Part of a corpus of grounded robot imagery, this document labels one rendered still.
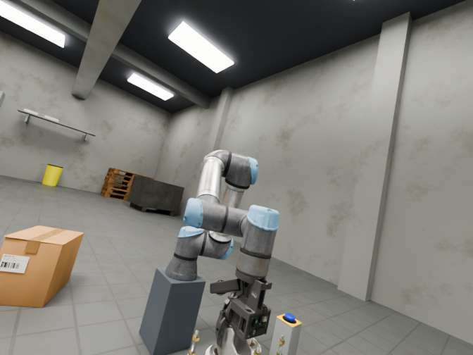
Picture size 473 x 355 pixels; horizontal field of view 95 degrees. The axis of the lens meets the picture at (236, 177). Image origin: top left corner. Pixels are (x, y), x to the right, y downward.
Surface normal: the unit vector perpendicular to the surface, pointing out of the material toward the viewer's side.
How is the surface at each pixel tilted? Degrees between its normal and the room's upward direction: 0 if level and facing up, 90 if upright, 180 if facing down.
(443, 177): 90
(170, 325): 90
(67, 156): 90
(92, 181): 90
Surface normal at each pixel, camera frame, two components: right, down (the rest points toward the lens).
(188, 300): 0.65, 0.06
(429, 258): -0.73, -0.25
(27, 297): 0.32, -0.07
